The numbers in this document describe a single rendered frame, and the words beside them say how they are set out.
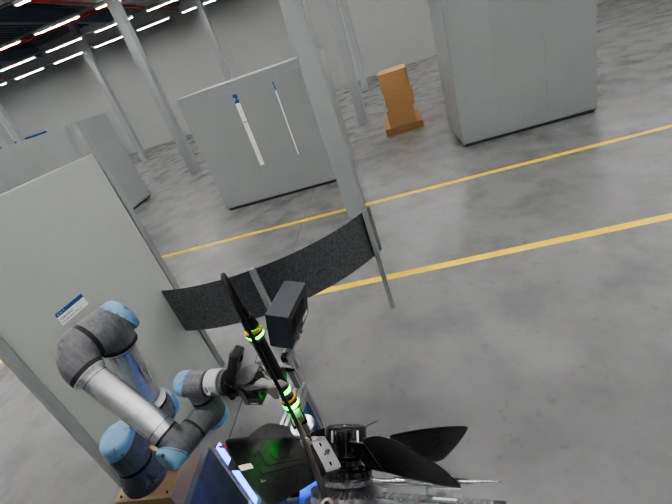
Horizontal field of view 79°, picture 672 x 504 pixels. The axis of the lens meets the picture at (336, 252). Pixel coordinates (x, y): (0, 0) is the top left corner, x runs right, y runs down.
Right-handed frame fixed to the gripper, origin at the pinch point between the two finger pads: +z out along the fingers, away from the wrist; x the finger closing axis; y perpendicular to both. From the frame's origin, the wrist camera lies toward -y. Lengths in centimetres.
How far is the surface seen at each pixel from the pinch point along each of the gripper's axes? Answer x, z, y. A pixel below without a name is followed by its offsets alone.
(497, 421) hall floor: -99, 43, 150
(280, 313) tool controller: -59, -36, 26
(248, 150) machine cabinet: -558, -306, 55
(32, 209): -94, -182, -37
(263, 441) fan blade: 10.4, -7.5, 12.3
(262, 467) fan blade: 18.4, -3.3, 10.2
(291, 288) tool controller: -77, -37, 26
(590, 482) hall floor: -65, 82, 150
